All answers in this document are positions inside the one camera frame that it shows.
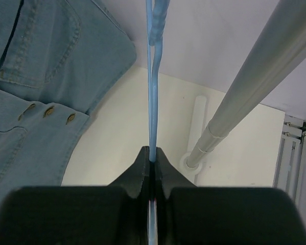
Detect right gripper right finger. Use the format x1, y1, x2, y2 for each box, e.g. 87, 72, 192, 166
155, 148, 306, 244

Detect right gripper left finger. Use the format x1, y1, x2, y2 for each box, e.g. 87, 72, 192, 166
0, 146, 150, 244

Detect blue denim skirt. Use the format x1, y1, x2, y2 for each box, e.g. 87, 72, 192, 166
0, 1, 136, 201

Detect blue hanger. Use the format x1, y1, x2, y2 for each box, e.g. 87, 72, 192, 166
146, 1, 170, 244

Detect metal clothes rack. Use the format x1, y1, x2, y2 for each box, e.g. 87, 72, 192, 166
179, 1, 306, 182

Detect aluminium side rail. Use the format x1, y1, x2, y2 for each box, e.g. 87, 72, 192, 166
273, 115, 306, 206

